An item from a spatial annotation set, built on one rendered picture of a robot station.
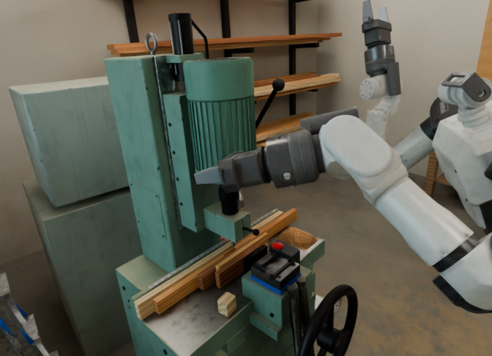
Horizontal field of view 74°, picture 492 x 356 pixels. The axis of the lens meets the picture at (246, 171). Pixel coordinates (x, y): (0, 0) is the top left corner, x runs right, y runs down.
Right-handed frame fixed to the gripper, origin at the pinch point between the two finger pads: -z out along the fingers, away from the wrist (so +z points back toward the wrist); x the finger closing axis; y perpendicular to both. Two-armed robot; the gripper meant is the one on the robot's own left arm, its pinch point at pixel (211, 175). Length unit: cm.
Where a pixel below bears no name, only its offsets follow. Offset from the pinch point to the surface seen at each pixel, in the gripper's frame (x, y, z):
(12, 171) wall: 155, 13, -209
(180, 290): 20.8, -31.8, -23.7
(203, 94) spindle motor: 21.3, 16.5, -4.6
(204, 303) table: 20.6, -36.2, -17.8
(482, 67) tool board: 298, 8, 180
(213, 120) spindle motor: 22.2, 10.0, -3.9
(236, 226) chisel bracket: 31.8, -20.2, -7.6
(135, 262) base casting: 49, -33, -54
